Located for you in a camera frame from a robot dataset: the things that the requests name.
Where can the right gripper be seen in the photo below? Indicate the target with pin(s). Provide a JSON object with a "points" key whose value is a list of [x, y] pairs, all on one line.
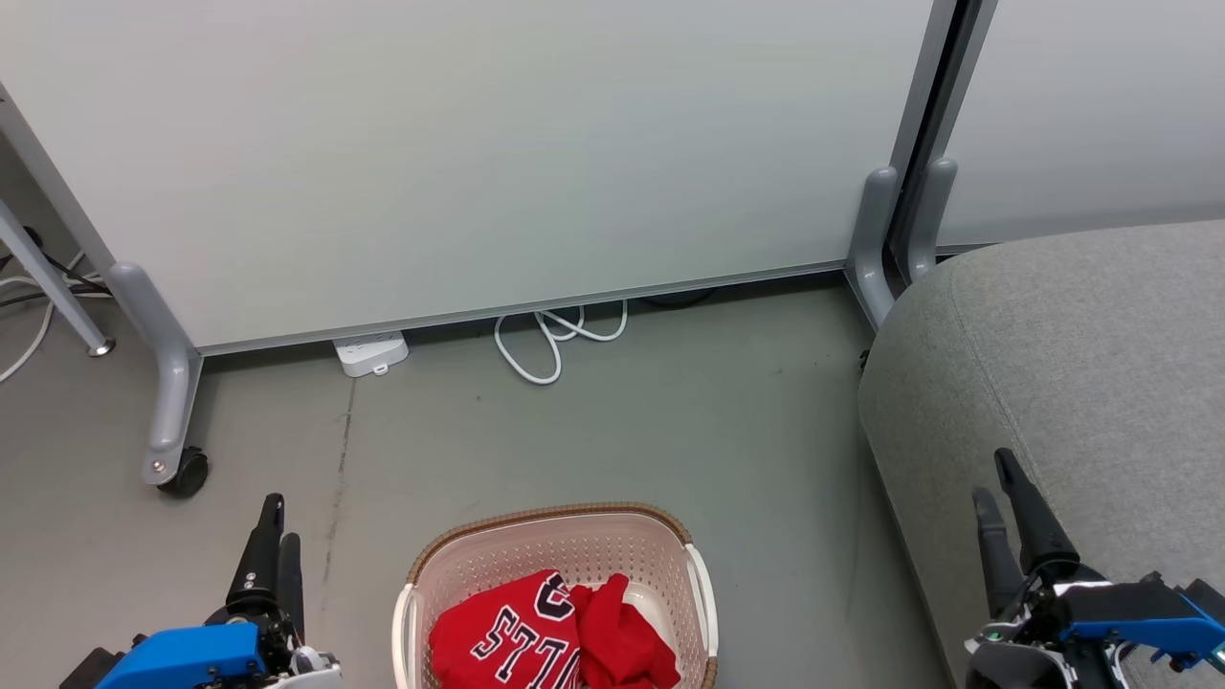
{"points": [[1129, 617]]}

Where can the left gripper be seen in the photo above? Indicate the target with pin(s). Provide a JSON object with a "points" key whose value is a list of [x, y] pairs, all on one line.
{"points": [[191, 655]]}

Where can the red lettered jersey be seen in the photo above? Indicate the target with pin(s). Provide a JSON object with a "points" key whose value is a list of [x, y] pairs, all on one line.
{"points": [[612, 641]]}

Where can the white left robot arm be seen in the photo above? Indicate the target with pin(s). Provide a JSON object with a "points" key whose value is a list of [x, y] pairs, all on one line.
{"points": [[311, 670]]}

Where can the black caster wheel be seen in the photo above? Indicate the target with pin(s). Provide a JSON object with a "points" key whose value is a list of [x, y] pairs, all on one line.
{"points": [[189, 474]]}

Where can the grey upholstered ottoman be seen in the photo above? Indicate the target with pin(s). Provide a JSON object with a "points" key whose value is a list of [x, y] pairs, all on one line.
{"points": [[1072, 383]]}

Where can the grey partition foot with caster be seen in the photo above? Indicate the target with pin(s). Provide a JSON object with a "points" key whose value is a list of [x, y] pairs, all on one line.
{"points": [[167, 373]]}

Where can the white power strip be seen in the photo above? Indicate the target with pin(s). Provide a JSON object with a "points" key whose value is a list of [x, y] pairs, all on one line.
{"points": [[371, 352]]}

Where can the beige perforated laundry basket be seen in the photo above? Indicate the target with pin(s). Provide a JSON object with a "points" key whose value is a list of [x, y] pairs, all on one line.
{"points": [[574, 545]]}

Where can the grey metal table leg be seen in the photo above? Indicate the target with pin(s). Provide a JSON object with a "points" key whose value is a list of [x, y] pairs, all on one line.
{"points": [[48, 277]]}

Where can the narrow white partition panel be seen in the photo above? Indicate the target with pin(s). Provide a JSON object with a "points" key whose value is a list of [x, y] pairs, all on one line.
{"points": [[1101, 115]]}

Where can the large white partition panel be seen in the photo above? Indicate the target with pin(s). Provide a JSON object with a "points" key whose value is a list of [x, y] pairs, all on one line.
{"points": [[478, 144]]}

